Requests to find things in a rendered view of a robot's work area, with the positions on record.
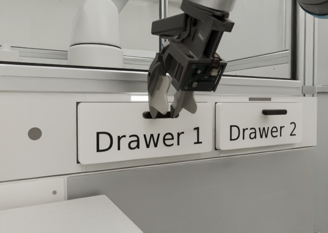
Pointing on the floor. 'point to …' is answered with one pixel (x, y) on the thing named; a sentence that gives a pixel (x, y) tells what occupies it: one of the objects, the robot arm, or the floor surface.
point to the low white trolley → (68, 218)
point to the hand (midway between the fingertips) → (163, 109)
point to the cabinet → (193, 193)
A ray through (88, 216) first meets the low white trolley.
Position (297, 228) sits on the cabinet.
